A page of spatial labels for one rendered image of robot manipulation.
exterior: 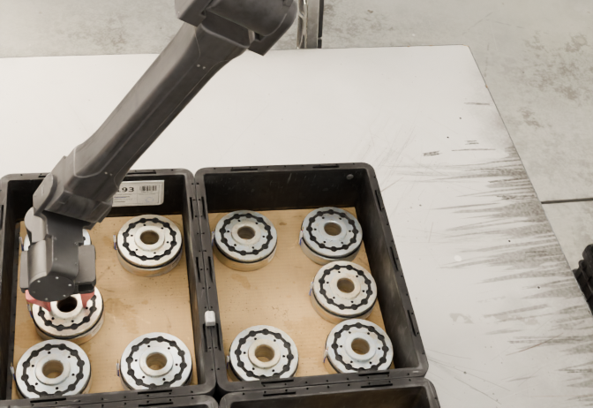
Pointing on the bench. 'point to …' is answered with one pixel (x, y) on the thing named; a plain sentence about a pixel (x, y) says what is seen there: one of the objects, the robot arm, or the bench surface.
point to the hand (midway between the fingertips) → (66, 302)
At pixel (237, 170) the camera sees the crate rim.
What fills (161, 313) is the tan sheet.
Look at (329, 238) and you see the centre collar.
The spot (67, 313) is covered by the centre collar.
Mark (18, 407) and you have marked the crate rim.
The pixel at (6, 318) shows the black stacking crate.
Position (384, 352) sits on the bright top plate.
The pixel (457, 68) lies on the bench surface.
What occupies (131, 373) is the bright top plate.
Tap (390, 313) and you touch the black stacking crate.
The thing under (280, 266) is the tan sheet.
